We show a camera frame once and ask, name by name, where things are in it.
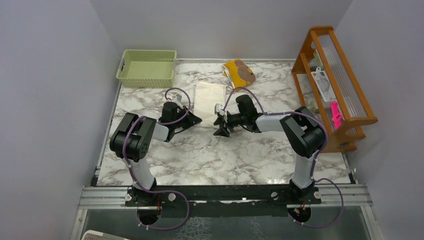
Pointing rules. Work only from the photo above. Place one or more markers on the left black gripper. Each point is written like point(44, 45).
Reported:
point(190, 118)

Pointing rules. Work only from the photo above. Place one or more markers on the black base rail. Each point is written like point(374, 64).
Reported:
point(216, 201)

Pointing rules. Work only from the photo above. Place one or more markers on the white paper package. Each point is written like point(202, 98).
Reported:
point(323, 84)

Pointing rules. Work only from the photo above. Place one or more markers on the green plastic basket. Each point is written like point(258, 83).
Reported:
point(140, 68)

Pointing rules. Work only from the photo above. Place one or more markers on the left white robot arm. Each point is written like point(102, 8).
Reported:
point(131, 141)

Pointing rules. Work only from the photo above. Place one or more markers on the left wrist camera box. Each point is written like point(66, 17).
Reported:
point(176, 99)

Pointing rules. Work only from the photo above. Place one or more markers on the white towel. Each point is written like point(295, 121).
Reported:
point(206, 96)

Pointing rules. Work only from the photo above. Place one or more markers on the white tray corner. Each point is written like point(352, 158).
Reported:
point(97, 235)

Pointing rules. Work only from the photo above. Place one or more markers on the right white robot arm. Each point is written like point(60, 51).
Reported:
point(307, 137)

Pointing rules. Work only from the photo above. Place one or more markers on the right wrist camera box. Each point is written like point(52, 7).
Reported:
point(219, 110)

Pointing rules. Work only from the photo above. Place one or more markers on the pink clip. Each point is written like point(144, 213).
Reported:
point(337, 116)

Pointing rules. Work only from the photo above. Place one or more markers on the yellow bear towel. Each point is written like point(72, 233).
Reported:
point(238, 73)

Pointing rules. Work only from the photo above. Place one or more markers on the wooden rack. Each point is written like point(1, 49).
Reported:
point(321, 48)

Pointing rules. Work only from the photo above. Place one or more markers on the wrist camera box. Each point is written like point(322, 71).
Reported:
point(219, 110)
point(176, 99)

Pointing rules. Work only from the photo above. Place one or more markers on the aluminium frame rail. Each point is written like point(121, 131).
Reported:
point(113, 198)

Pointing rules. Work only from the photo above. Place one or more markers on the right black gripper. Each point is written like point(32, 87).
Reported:
point(224, 123)

